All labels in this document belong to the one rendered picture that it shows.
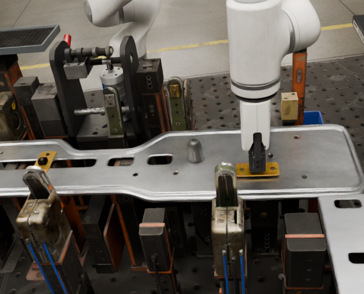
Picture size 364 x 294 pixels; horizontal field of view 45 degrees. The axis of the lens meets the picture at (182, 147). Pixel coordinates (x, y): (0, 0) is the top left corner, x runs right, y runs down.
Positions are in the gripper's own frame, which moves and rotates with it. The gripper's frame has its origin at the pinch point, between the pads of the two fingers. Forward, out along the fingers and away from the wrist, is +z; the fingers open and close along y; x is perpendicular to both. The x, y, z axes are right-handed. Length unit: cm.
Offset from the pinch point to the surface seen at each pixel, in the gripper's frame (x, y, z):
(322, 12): 74, -342, 103
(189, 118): -15.1, -20.6, 3.4
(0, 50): -62, -32, -13
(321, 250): 9.6, 18.3, 5.3
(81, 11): -174, -401, 103
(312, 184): 10.0, 4.1, 3.3
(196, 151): -12.0, -3.6, 0.5
